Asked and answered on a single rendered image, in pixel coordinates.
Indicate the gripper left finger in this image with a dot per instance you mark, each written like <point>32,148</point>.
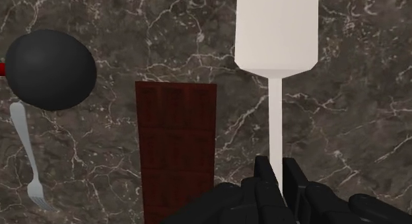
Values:
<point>257,197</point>

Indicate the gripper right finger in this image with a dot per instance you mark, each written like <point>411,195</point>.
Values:
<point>322,200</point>

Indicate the white spatula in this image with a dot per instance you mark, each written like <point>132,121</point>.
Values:
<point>276,33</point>

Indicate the dark brown chocolate bar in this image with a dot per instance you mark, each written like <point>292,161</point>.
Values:
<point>177,146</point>

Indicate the silver fork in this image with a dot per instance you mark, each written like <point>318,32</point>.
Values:
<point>24,136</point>

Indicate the black round bowl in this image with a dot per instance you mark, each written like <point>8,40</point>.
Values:
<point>50,70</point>

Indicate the small red object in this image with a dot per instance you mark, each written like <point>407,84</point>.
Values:
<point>2,69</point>

